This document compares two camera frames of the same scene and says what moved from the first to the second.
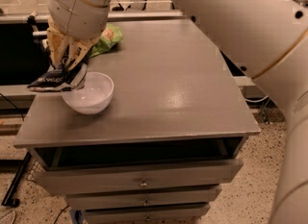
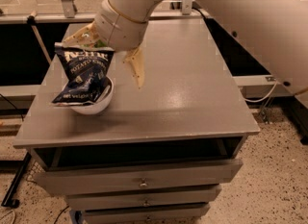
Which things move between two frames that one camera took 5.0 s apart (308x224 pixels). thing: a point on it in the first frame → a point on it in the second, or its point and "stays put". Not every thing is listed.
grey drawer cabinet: (171, 136) stays put
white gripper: (78, 17) → (115, 29)
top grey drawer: (75, 179) stays put
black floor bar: (9, 199) stays put
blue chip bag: (62, 79) → (87, 68)
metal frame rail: (34, 17) stays put
